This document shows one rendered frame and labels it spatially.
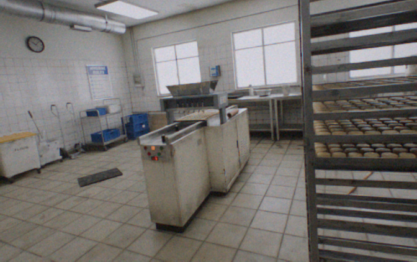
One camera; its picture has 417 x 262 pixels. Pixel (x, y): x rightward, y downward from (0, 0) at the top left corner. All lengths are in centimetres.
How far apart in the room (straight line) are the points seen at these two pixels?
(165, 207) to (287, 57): 426
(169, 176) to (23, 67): 441
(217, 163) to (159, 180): 76
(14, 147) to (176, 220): 345
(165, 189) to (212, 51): 436
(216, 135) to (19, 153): 354
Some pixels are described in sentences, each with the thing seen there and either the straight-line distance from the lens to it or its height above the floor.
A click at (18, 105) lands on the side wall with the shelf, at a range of 586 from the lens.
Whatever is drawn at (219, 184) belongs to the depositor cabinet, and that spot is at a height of 18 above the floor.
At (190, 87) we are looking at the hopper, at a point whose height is 127.
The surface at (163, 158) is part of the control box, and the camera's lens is 210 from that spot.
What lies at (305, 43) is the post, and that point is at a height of 142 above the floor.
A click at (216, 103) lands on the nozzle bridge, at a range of 255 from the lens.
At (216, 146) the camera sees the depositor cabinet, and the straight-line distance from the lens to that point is 266.
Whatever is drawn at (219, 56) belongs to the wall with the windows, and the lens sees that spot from 598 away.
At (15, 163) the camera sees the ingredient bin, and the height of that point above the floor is 31.
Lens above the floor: 133
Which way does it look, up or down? 9 degrees down
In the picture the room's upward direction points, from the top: 6 degrees counter-clockwise
